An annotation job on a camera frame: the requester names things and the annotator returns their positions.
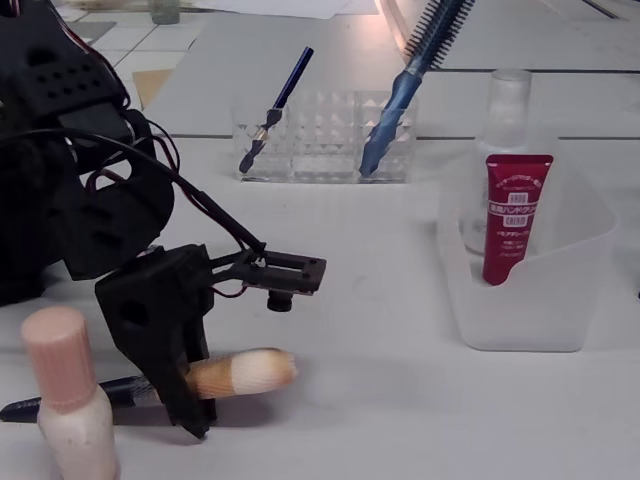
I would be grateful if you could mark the clear acrylic organizer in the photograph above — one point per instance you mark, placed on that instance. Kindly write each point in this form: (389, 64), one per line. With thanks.
(320, 150)

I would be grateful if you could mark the blue round hairbrush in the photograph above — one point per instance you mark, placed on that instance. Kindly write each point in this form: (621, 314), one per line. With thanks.
(407, 85)

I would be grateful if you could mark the translucent white plastic bin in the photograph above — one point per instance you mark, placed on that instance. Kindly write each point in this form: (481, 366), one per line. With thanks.
(540, 310)

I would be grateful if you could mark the clear spray bottle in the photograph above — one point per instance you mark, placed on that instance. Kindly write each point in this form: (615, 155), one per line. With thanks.
(507, 110)

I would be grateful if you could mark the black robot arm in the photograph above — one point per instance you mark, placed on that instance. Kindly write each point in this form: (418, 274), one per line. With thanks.
(75, 200)

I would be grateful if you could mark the makeup brush with tan bristles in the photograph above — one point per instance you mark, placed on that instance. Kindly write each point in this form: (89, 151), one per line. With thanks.
(260, 372)

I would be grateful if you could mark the pink cosmetic bottle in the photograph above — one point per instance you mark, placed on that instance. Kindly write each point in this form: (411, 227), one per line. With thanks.
(75, 430)

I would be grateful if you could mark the thin dark blue brush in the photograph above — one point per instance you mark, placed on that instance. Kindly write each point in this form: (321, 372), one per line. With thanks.
(292, 80)

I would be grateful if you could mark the grey green cup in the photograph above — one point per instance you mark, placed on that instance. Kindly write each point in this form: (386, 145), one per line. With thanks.
(165, 11)

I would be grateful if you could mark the brown cardboard piece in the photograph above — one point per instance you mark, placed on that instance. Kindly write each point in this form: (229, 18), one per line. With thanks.
(152, 87)

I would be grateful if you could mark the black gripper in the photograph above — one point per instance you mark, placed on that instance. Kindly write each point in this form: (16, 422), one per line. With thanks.
(150, 320)

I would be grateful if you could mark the red hand cream tube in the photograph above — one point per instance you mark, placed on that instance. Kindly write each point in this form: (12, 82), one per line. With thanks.
(512, 215)

